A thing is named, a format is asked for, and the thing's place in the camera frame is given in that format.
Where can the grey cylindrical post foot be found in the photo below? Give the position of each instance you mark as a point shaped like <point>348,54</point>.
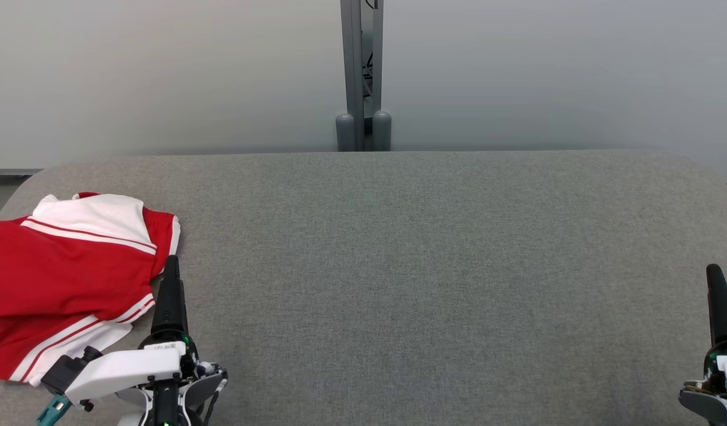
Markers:
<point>344,133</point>
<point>382,131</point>

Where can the grey metal partition post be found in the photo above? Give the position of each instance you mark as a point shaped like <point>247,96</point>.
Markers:
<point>354,59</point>

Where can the red jersey with white sleeves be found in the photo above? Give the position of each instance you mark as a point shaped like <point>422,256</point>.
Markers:
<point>61,272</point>

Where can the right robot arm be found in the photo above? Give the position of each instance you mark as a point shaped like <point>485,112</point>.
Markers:
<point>704,408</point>

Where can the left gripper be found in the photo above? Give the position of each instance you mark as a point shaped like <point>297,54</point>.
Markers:
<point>126,370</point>

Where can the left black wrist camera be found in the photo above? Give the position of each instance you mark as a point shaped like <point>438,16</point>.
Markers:
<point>64,370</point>

